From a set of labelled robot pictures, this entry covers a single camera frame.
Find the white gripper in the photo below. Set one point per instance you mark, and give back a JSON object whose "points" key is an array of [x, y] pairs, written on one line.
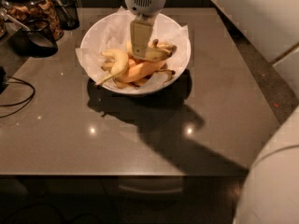
{"points": [[146, 1]]}

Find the yellow banana top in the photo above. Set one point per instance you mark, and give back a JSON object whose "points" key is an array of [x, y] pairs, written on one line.
{"points": [[153, 55]]}

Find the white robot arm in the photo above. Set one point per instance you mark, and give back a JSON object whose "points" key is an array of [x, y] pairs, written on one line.
{"points": [[270, 194]]}

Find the banana at back right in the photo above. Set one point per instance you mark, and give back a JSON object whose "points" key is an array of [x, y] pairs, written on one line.
{"points": [[156, 43]]}

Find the curved yellow banana left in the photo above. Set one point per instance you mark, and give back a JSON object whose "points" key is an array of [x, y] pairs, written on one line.
{"points": [[117, 64]]}

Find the banana peel piece right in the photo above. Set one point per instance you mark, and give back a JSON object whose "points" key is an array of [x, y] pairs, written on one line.
{"points": [[168, 73]]}

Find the black mesh pen holder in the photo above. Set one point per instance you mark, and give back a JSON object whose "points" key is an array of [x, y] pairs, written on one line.
{"points": [[67, 14]]}

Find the black mesh cup front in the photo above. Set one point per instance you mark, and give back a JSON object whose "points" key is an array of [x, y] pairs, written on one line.
{"points": [[37, 42]]}

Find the glass snack jar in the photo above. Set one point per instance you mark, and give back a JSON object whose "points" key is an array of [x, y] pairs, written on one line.
{"points": [[28, 10]]}

